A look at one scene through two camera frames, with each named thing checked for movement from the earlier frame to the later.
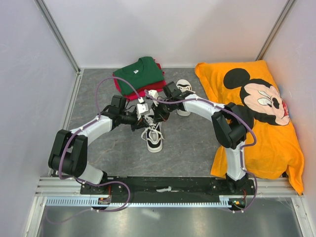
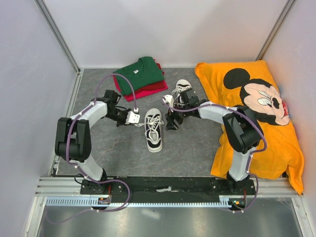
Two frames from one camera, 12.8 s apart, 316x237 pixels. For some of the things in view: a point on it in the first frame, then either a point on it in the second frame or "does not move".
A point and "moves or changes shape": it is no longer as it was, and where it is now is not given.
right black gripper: [158, 116] to [170, 118]
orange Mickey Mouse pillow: [276, 152] does not move
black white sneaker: [153, 135] does not move
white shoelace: [152, 131] moves or changes shape
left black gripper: [138, 124] to [123, 122]
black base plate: [105, 188] does not move
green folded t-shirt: [145, 73] does not move
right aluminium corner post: [273, 32] does not move
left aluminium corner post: [58, 34] does not move
